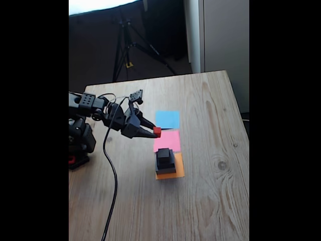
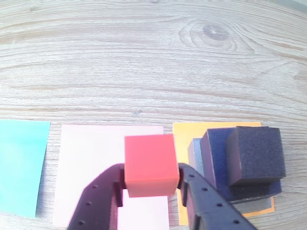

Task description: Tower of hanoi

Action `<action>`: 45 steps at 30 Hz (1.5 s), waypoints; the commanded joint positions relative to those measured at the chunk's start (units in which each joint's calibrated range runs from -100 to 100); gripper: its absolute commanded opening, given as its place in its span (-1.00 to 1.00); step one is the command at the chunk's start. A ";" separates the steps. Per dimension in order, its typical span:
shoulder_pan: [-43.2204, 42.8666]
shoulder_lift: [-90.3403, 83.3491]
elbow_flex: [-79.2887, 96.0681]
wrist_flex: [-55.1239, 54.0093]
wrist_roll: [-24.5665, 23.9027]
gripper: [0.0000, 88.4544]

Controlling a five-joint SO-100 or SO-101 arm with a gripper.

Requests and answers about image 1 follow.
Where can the small red cube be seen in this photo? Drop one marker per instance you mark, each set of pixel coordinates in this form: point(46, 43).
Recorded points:
point(157, 131)

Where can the small dark cube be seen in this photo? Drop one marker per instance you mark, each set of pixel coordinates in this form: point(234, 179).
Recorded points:
point(163, 155)

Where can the medium dark block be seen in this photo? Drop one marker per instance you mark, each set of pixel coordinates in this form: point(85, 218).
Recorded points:
point(171, 164)

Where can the large grey block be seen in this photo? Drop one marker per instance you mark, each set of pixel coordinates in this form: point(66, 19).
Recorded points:
point(165, 171)

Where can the blue paper sheet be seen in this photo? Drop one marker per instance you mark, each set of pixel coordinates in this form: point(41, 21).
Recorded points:
point(167, 120)

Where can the pink paper sheet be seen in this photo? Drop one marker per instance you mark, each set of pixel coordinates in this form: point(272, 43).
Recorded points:
point(170, 140)

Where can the yellow tape under tall tripod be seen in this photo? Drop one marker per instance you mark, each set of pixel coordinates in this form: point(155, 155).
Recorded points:
point(129, 65)

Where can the orange paper sheet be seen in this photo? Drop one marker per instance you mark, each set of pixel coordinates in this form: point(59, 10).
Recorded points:
point(180, 170)

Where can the tall black tripod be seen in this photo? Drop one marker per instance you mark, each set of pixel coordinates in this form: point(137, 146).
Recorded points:
point(124, 45)

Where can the bright white light panel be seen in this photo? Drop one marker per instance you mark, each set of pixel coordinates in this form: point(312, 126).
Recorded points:
point(100, 5)

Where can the white cabinet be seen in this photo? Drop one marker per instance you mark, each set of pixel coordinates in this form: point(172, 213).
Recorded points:
point(225, 37)

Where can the small wrist camera board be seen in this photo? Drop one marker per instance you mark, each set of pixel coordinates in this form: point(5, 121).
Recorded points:
point(136, 96)

